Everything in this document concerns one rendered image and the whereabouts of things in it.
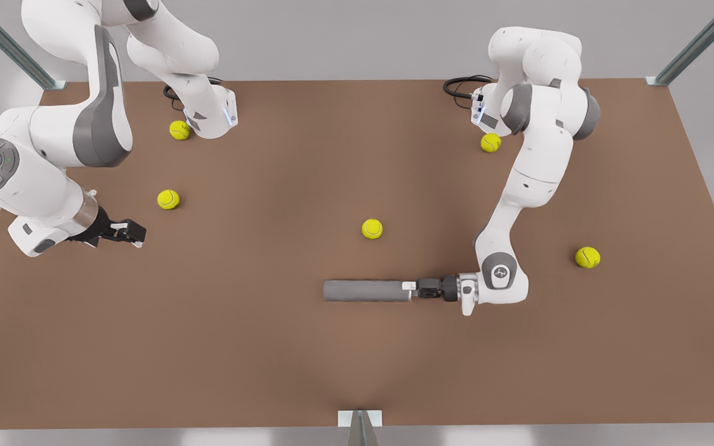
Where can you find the grey tennis ball tube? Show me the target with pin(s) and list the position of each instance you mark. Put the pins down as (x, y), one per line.
(366, 291)

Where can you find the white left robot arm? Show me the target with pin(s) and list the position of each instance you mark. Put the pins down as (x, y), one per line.
(546, 142)

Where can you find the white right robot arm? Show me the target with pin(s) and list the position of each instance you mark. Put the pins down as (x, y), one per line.
(53, 133)

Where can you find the yellow tennis ball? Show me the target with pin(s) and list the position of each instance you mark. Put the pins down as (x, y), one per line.
(587, 257)
(168, 199)
(179, 130)
(372, 228)
(491, 142)

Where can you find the silver frame post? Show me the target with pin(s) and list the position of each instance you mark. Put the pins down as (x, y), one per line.
(7, 44)
(361, 427)
(698, 42)

